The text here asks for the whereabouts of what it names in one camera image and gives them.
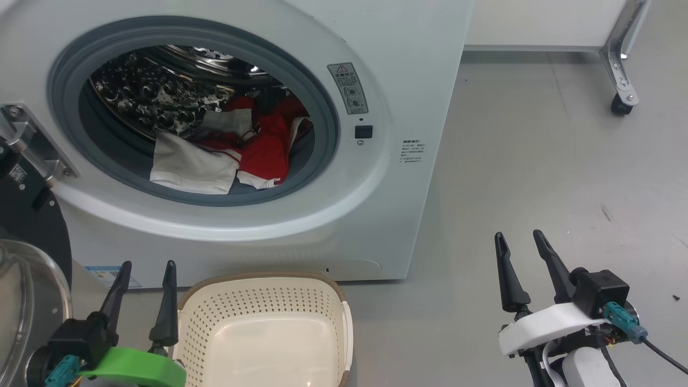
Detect grey warning sticker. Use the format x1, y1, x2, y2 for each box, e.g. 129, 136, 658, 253
327, 63, 369, 115

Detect white partition board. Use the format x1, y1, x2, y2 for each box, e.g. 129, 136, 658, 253
465, 0, 629, 53

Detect red garment white hem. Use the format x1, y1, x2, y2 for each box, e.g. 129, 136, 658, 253
236, 97, 313, 190

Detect printed text label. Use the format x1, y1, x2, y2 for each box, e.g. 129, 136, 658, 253
399, 139, 428, 164

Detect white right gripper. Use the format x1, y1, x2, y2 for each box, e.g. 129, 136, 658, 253
494, 230, 608, 356

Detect blue energy label sticker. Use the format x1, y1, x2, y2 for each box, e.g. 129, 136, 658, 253
86, 266, 143, 289

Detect metal partition leg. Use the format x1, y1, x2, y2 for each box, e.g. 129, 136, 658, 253
599, 0, 652, 106

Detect teal plug left cable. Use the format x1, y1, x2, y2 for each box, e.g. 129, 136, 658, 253
45, 355, 81, 387

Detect cream perforated laundry basket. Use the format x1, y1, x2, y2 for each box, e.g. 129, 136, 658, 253
171, 271, 354, 387

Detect metal door hinge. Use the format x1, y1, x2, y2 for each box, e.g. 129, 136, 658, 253
0, 104, 78, 186

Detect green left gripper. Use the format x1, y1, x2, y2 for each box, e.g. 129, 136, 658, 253
78, 260, 187, 387

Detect white washing machine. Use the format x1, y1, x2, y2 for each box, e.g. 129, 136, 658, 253
0, 0, 475, 288

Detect washing machine glass door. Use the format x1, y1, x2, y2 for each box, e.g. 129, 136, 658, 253
0, 137, 73, 387

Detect steel washer drum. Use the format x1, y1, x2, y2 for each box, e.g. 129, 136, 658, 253
89, 45, 285, 143

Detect round filter cover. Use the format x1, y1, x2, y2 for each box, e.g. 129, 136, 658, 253
322, 260, 382, 280

